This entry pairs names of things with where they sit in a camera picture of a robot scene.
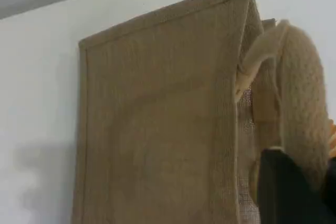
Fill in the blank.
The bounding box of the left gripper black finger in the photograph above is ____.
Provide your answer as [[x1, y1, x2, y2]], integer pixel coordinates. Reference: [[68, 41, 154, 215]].
[[323, 155, 336, 210], [257, 148, 328, 224]]

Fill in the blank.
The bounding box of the orange striped long bread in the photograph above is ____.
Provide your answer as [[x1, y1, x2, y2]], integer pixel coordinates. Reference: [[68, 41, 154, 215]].
[[328, 119, 336, 157]]

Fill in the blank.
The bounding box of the brown jute bag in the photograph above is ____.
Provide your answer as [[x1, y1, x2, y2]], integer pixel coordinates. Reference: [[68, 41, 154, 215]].
[[70, 0, 333, 224]]

